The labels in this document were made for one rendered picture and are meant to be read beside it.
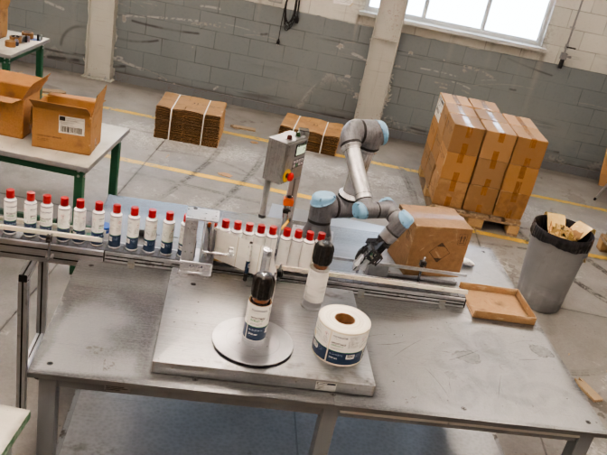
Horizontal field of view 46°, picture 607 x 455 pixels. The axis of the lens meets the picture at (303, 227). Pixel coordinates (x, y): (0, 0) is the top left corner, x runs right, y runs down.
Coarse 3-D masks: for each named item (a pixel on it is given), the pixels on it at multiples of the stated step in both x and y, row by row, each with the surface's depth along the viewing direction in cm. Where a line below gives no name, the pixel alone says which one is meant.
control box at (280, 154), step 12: (288, 132) 312; (276, 144) 300; (288, 144) 298; (276, 156) 302; (288, 156) 301; (300, 156) 311; (264, 168) 307; (276, 168) 304; (288, 168) 305; (300, 168) 315; (276, 180) 305
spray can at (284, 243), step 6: (288, 228) 315; (288, 234) 315; (282, 240) 316; (288, 240) 316; (282, 246) 317; (288, 246) 317; (282, 252) 318; (288, 252) 319; (276, 258) 321; (282, 258) 319; (276, 264) 321; (282, 264) 320
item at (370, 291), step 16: (112, 256) 310; (128, 256) 311; (144, 256) 312; (240, 272) 317; (336, 288) 325; (352, 288) 325; (368, 288) 325; (384, 288) 326; (448, 304) 332; (464, 304) 332
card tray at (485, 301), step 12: (468, 288) 350; (480, 288) 350; (492, 288) 351; (504, 288) 351; (468, 300) 340; (480, 300) 342; (492, 300) 345; (504, 300) 347; (516, 300) 349; (480, 312) 326; (492, 312) 326; (504, 312) 336; (516, 312) 338; (528, 312) 337; (528, 324) 330
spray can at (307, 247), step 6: (312, 234) 315; (306, 240) 317; (312, 240) 317; (306, 246) 317; (312, 246) 318; (306, 252) 318; (312, 252) 320; (300, 258) 321; (306, 258) 320; (300, 264) 322; (306, 264) 321
